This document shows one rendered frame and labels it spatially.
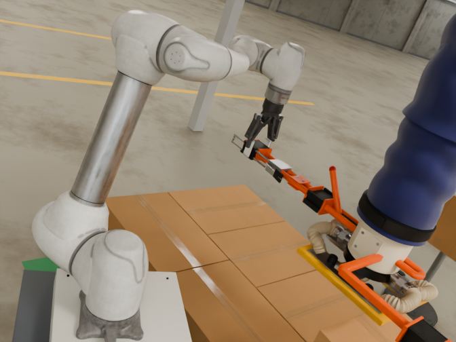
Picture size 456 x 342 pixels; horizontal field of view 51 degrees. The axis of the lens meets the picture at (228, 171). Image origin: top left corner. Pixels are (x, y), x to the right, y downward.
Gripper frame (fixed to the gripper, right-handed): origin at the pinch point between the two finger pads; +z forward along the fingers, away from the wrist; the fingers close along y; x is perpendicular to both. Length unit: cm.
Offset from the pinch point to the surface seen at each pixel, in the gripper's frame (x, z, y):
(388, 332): -74, 25, 6
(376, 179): -53, -20, -7
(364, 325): -68, 25, 0
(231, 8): 248, -9, 180
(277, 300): -22, 66, 25
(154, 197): 64, 66, 10
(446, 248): -33, 55, 160
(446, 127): -64, -42, -9
